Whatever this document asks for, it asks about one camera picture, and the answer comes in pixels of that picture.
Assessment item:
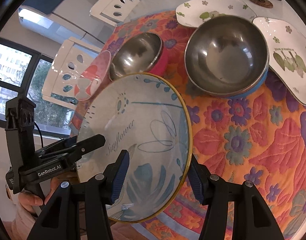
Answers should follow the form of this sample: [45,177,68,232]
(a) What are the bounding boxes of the white chair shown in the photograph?
[42,37,101,111]
[89,0,141,27]

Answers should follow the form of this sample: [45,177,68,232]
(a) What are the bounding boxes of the pink steel bowl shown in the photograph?
[109,33,168,81]

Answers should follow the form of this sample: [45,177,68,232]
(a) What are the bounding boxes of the forest plate print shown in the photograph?
[253,17,306,106]
[175,0,257,28]

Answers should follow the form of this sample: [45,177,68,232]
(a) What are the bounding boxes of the blue sunflower round plate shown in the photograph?
[76,73,193,223]

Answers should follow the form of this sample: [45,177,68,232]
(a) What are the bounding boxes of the white chair near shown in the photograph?
[42,37,101,111]

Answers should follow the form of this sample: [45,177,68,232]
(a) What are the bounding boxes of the floral quilted table mat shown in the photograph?
[104,11,306,239]

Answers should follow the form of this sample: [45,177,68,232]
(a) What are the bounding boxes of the person's left hand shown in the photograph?
[18,177,60,214]

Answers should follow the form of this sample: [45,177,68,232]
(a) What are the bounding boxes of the white chair far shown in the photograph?
[89,0,141,27]

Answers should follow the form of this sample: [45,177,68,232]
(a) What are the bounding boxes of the pink fox bowl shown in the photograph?
[74,50,111,101]

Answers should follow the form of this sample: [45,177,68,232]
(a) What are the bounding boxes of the blue steel bowl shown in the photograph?
[184,15,269,99]

